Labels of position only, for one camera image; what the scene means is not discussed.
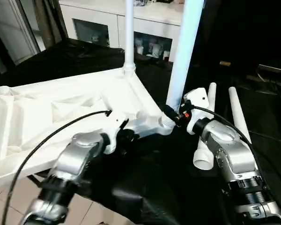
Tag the white plastic table leg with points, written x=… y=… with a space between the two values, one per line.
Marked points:
x=208 y=122
x=185 y=47
x=129 y=33
x=238 y=112

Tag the white plastic table top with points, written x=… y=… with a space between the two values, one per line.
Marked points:
x=51 y=112

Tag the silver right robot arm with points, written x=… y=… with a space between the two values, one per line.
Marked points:
x=239 y=164

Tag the black work mat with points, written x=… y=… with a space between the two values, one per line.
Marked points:
x=154 y=187

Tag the small yellow tag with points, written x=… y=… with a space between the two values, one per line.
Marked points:
x=225 y=63

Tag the white sideboard with glass doors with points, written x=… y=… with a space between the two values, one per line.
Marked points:
x=107 y=21

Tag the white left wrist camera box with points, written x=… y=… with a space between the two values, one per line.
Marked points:
x=113 y=129

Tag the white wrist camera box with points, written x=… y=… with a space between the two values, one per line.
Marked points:
x=113 y=129
x=196 y=101

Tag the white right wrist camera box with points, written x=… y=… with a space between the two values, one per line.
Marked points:
x=196 y=101

